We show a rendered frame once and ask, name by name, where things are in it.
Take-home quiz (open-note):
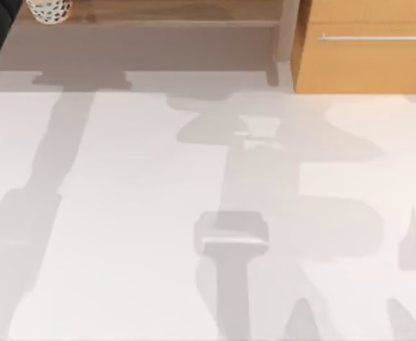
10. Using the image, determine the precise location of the light wooden cupboard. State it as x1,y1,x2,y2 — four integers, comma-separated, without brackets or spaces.
290,0,416,94

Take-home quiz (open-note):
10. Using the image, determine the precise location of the light wooden drawer front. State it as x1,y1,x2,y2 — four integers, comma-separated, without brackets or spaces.
296,21,416,94

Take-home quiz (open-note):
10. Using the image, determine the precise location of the brown open wooden shelf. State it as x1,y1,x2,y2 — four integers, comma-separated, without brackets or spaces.
0,0,301,87

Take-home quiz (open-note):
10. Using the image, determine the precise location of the white lattice basket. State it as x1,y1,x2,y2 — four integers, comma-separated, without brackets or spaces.
26,0,74,25

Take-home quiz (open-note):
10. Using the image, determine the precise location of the long metal handle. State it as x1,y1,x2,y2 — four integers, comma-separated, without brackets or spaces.
317,32,416,42

